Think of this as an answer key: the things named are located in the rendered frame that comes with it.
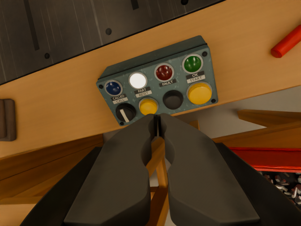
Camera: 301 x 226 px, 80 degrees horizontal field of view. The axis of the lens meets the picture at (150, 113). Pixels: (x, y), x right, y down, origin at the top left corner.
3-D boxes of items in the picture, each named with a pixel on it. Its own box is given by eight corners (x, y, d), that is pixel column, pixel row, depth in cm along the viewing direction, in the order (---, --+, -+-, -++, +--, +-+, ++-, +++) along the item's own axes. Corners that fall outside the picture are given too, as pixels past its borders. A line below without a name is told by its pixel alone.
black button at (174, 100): (183, 103, 25) (184, 108, 24) (166, 108, 25) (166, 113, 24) (179, 89, 24) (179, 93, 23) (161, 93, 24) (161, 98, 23)
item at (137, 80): (149, 85, 24) (146, 84, 22) (133, 90, 24) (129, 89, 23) (145, 71, 24) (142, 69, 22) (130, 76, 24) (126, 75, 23)
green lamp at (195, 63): (203, 69, 22) (204, 67, 20) (185, 75, 22) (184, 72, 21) (199, 54, 22) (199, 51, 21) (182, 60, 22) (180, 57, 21)
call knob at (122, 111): (137, 116, 27) (136, 121, 26) (121, 120, 27) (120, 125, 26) (130, 102, 25) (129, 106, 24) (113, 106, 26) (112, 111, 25)
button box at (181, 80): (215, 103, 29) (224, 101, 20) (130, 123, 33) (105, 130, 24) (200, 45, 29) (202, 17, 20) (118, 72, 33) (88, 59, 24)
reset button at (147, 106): (159, 110, 26) (159, 115, 25) (144, 114, 26) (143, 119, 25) (153, 96, 24) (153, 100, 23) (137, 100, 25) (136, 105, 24)
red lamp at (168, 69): (175, 78, 23) (174, 76, 21) (158, 83, 23) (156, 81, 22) (171, 63, 23) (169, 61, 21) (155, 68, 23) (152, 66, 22)
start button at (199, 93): (212, 98, 24) (213, 103, 23) (190, 103, 25) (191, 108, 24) (208, 79, 22) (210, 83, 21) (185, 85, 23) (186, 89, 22)
